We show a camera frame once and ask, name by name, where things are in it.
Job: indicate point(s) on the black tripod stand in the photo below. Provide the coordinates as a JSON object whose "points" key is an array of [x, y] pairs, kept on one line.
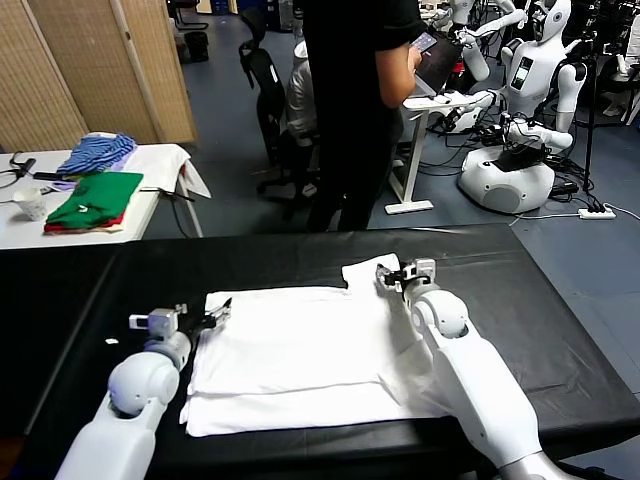
{"points": [[592, 125]]}

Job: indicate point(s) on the grey laptop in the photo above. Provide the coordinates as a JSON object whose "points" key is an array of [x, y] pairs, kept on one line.
{"points": [[442, 65]]}

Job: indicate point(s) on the standing person in black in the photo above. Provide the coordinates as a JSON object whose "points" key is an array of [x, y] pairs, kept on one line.
{"points": [[350, 100]]}

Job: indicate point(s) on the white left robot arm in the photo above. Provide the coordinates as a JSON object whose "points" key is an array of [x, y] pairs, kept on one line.
{"points": [[130, 400]]}

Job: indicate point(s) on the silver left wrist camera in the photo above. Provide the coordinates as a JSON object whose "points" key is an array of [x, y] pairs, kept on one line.
{"points": [[160, 320]]}

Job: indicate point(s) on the flat black device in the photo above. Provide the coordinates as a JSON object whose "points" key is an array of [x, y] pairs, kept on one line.
{"points": [[46, 176]]}

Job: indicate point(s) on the white draped cloth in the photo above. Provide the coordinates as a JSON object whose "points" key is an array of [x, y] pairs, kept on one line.
{"points": [[159, 164]]}

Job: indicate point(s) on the white folding side table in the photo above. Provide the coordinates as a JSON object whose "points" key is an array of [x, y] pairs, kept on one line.
{"points": [[20, 232]]}

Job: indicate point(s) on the black cantilever chair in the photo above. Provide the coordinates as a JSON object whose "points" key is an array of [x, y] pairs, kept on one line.
{"points": [[187, 15]]}

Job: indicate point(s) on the smartphone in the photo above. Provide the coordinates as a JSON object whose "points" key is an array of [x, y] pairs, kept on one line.
{"points": [[425, 42]]}

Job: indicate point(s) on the white T-shirt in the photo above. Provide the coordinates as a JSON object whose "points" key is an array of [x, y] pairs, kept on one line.
{"points": [[290, 350]]}

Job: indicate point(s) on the black office chair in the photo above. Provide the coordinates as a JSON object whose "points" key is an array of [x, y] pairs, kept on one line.
{"points": [[265, 85]]}

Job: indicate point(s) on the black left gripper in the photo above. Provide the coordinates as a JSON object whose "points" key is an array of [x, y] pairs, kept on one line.
{"points": [[192, 325]]}

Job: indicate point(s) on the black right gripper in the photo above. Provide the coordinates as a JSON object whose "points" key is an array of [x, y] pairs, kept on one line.
{"points": [[402, 281]]}

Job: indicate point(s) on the green folded shirt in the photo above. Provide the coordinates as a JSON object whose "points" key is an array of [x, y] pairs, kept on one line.
{"points": [[95, 200]]}

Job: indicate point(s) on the black waste bin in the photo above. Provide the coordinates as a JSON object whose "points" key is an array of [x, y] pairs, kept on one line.
{"points": [[196, 46]]}

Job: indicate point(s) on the red folded garment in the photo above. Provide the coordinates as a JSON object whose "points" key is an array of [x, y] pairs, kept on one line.
{"points": [[59, 228]]}

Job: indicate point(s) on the white standing desk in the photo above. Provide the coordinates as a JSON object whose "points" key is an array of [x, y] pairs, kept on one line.
{"points": [[415, 150]]}

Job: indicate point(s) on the white power strip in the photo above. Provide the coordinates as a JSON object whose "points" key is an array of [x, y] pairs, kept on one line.
{"points": [[597, 215]]}

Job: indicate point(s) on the white wheeled humanoid robot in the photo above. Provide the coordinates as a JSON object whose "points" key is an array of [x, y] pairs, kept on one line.
{"points": [[505, 185]]}

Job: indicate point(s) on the white paper cup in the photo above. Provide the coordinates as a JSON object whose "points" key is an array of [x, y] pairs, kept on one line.
{"points": [[30, 204]]}

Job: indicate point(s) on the bamboo folding screen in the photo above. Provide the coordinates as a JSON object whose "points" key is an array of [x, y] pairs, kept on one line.
{"points": [[75, 65]]}

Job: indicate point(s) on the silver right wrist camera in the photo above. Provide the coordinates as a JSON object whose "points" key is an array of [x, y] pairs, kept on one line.
{"points": [[424, 269]]}

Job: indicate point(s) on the black table cover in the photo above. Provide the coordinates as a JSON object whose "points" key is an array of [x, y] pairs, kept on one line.
{"points": [[540, 300]]}

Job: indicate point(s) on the beige folded garment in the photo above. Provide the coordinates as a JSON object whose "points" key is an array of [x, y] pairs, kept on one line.
{"points": [[111, 230]]}

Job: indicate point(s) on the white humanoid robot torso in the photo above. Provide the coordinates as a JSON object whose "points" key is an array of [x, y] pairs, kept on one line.
{"points": [[475, 60]]}

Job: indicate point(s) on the blue striped garment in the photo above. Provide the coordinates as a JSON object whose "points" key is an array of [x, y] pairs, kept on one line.
{"points": [[97, 152]]}

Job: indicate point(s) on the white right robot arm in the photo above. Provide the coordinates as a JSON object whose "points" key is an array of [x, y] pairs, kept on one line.
{"points": [[480, 380]]}

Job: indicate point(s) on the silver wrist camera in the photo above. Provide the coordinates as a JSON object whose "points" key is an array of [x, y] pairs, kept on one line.
{"points": [[160, 320], [424, 269]]}

